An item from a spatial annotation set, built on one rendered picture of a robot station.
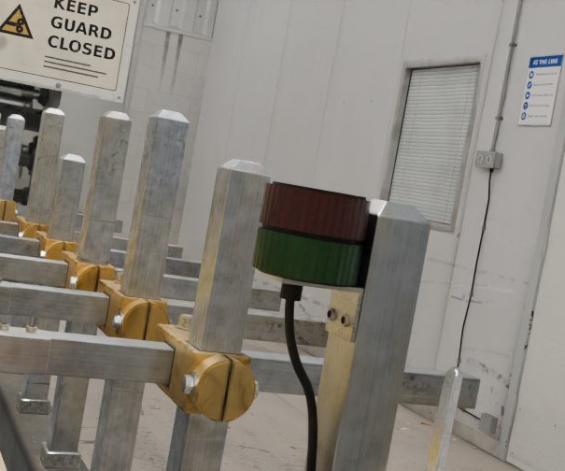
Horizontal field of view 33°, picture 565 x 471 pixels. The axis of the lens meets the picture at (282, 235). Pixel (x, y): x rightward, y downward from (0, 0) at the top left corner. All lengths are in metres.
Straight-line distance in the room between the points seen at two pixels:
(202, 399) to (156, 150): 0.33
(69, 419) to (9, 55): 1.88
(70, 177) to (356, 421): 1.00
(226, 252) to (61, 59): 2.31
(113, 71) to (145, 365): 2.32
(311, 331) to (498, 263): 3.83
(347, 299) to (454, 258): 4.72
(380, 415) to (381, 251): 0.09
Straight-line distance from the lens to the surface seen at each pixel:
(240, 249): 0.77
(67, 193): 1.49
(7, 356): 0.79
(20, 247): 1.54
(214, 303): 0.77
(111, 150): 1.25
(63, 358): 0.80
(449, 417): 0.62
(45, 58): 3.04
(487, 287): 4.98
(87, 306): 1.05
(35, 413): 1.55
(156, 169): 1.00
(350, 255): 0.52
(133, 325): 0.99
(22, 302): 1.04
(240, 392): 0.77
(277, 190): 0.52
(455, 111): 5.58
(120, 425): 1.04
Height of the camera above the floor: 1.11
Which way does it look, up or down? 3 degrees down
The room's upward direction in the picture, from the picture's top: 10 degrees clockwise
